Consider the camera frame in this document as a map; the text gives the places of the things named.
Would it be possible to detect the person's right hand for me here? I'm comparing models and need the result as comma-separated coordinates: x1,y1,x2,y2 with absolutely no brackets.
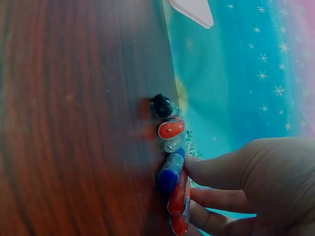
184,137,315,236

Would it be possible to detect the white flat board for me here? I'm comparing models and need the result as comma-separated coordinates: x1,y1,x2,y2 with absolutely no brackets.
168,0,215,30

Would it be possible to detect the row of coloured pens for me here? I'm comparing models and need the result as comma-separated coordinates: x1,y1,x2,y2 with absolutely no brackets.
150,93,191,236

